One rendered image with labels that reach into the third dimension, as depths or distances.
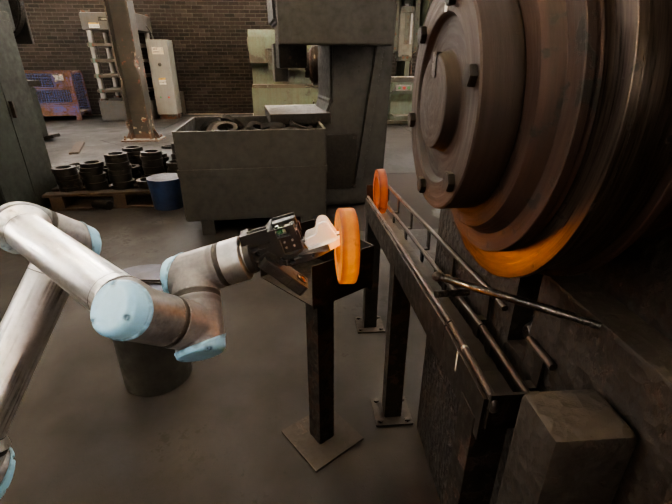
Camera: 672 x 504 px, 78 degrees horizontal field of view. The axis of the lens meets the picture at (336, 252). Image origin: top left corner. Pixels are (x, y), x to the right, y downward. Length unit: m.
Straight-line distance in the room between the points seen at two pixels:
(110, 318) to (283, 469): 0.91
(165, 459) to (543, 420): 1.26
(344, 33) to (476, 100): 2.74
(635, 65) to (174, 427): 1.58
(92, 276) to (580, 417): 0.74
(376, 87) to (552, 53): 3.07
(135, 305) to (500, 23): 0.60
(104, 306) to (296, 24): 2.63
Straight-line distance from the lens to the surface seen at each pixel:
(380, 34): 3.26
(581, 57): 0.45
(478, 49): 0.48
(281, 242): 0.81
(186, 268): 0.85
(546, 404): 0.57
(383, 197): 1.67
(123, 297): 0.71
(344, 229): 0.77
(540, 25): 0.48
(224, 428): 1.63
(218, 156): 3.02
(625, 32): 0.45
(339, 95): 3.46
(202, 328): 0.79
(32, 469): 1.76
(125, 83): 7.58
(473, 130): 0.48
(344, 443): 1.53
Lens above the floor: 1.16
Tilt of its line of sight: 25 degrees down
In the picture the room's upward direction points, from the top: straight up
